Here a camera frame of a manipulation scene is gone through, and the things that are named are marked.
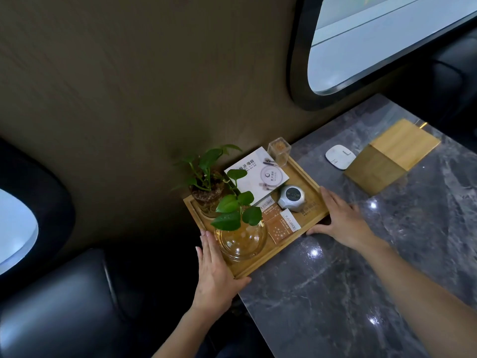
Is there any person's right hand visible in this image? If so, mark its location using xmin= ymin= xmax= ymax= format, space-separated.
xmin=306 ymin=186 xmax=379 ymax=252

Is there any person's left hand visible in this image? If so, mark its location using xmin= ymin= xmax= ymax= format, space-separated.
xmin=192 ymin=230 xmax=252 ymax=314

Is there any wooden serving tray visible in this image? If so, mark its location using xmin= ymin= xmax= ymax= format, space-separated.
xmin=183 ymin=154 xmax=331 ymax=279

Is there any person's left forearm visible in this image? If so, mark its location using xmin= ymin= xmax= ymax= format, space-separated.
xmin=152 ymin=303 xmax=239 ymax=358

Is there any person's right forearm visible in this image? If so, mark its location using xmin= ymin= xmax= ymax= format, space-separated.
xmin=358 ymin=235 xmax=477 ymax=358

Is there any white and orange card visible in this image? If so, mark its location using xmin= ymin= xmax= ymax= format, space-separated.
xmin=279 ymin=208 xmax=302 ymax=232

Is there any large round glass vase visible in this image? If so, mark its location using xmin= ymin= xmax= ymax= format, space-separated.
xmin=214 ymin=215 xmax=268 ymax=263

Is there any grey round desk clock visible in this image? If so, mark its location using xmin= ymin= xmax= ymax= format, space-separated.
xmin=277 ymin=184 xmax=307 ymax=213

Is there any green pothos plant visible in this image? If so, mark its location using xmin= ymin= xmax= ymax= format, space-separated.
xmin=172 ymin=144 xmax=243 ymax=193
xmin=210 ymin=169 xmax=264 ymax=232

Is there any orange printed card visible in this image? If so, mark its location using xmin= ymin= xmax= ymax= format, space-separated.
xmin=260 ymin=202 xmax=289 ymax=245

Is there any small glass vase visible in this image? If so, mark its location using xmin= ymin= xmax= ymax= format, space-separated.
xmin=189 ymin=181 xmax=227 ymax=217

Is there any white square flat device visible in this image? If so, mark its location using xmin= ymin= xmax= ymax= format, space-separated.
xmin=324 ymin=144 xmax=357 ymax=171

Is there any white printed card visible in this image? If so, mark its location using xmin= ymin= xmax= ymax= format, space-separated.
xmin=224 ymin=146 xmax=290 ymax=206

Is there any clear plastic toothpick holder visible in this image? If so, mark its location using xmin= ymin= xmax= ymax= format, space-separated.
xmin=267 ymin=136 xmax=292 ymax=168

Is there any wooden tissue box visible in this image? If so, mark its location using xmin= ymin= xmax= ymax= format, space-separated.
xmin=343 ymin=118 xmax=442 ymax=196

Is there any black leather seat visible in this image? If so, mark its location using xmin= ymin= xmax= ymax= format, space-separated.
xmin=386 ymin=28 xmax=477 ymax=147
xmin=0 ymin=248 xmax=157 ymax=358

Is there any rounded window with black frame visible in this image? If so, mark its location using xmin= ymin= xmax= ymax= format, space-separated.
xmin=286 ymin=0 xmax=477 ymax=112
xmin=0 ymin=138 xmax=76 ymax=291

